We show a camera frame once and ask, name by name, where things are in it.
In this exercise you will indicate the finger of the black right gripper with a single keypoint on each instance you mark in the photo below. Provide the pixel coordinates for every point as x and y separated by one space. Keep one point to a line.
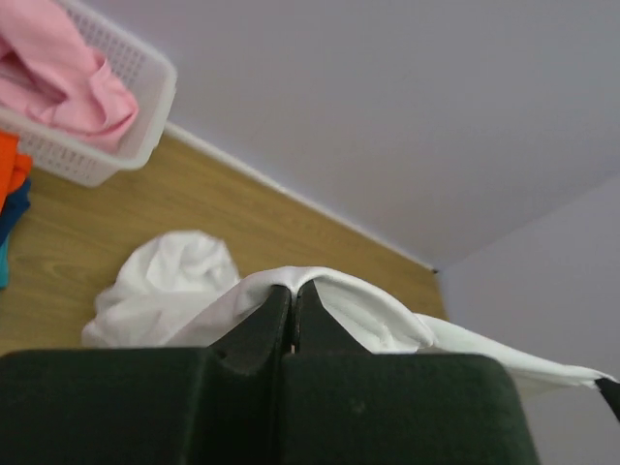
610 391

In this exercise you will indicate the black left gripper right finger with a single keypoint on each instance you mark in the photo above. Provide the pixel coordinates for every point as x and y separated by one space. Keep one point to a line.
340 404

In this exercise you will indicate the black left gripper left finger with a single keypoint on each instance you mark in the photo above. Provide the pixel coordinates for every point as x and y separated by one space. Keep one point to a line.
197 405

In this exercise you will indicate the white t shirt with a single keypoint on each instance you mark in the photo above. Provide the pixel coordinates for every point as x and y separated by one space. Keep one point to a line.
183 289

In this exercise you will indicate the folded teal t shirt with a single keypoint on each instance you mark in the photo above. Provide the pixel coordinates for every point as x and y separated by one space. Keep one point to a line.
4 264

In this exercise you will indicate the folded blue t shirt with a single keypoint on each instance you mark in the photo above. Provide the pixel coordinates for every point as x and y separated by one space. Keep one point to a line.
16 204

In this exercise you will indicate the folded orange t shirt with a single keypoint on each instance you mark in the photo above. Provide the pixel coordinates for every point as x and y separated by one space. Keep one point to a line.
15 166

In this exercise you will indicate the white plastic laundry basket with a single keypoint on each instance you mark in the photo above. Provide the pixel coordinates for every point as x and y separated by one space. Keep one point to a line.
147 73

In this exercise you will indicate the pink t shirt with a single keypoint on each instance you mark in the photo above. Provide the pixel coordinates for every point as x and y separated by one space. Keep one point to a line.
52 76

